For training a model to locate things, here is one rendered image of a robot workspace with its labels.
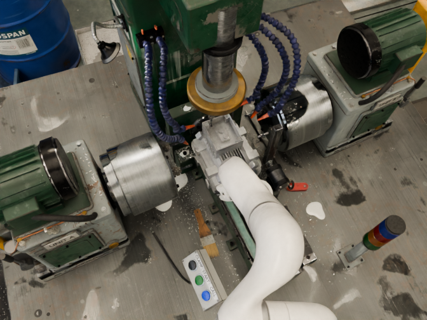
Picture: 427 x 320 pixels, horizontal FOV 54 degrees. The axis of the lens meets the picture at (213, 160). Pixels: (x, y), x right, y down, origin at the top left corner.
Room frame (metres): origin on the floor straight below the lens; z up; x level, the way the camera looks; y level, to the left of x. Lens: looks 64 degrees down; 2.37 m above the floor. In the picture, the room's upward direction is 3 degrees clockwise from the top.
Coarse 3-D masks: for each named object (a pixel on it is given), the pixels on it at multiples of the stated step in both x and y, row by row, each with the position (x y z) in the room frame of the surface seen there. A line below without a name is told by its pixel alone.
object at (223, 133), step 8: (208, 120) 0.74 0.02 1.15; (216, 120) 0.75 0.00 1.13; (224, 120) 0.75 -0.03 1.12; (232, 120) 0.74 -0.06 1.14; (208, 128) 0.72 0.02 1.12; (216, 128) 0.72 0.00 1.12; (224, 128) 0.72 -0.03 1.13; (232, 128) 0.73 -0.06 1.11; (208, 136) 0.68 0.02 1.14; (216, 136) 0.69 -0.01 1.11; (224, 136) 0.68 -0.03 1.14; (232, 136) 0.70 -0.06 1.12; (240, 136) 0.68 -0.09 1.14; (208, 144) 0.67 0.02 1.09; (216, 144) 0.66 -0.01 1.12; (224, 144) 0.66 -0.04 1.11; (232, 144) 0.65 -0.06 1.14; (240, 144) 0.66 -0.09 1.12; (216, 152) 0.62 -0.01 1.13
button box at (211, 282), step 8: (192, 256) 0.29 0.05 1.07; (200, 256) 0.29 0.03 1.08; (208, 256) 0.29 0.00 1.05; (184, 264) 0.27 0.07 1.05; (200, 264) 0.26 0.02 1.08; (208, 264) 0.27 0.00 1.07; (192, 272) 0.24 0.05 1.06; (200, 272) 0.24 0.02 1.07; (208, 272) 0.24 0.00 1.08; (216, 272) 0.24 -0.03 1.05; (192, 280) 0.22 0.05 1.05; (208, 280) 0.21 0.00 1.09; (216, 280) 0.22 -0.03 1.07; (200, 288) 0.19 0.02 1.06; (208, 288) 0.19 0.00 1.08; (216, 288) 0.19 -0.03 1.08; (200, 296) 0.17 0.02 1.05; (216, 296) 0.17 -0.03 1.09; (224, 296) 0.17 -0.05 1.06; (208, 304) 0.15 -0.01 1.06; (216, 304) 0.15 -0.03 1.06
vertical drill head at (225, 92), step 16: (224, 16) 0.70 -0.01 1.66; (224, 32) 0.70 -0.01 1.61; (208, 64) 0.71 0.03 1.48; (224, 64) 0.71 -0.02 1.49; (192, 80) 0.76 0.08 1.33; (208, 80) 0.71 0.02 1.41; (224, 80) 0.71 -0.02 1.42; (240, 80) 0.77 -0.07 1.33; (192, 96) 0.70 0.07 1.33; (208, 96) 0.69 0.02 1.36; (224, 96) 0.69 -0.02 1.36; (240, 96) 0.71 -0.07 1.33; (208, 112) 0.66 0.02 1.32; (224, 112) 0.66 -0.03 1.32
